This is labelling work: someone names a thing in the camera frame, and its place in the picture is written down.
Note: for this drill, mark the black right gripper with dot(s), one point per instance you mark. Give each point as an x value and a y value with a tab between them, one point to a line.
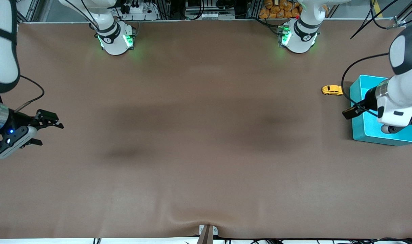
19	119

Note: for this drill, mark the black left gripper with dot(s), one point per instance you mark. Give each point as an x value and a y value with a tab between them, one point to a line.
369	100

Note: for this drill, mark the yellow beetle toy car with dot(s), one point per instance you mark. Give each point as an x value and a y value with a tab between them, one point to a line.
332	90

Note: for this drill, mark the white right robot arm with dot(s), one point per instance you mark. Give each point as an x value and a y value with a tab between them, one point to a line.
2	51

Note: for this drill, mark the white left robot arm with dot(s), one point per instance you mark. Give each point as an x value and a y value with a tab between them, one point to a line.
395	98

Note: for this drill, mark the teal plastic bin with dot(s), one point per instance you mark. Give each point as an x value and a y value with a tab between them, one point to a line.
365	132

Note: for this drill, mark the bag of orange items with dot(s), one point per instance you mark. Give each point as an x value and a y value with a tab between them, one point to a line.
277	10

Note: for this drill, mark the white power strip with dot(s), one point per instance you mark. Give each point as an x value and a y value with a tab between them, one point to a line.
138	10

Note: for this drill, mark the grey electronics unit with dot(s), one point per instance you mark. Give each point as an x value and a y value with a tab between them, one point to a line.
209	15

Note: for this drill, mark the aluminium frame profile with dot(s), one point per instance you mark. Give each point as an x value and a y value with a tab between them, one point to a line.
400	23
31	10

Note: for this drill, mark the metal table edge bracket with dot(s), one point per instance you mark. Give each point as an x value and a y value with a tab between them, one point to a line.
208	234

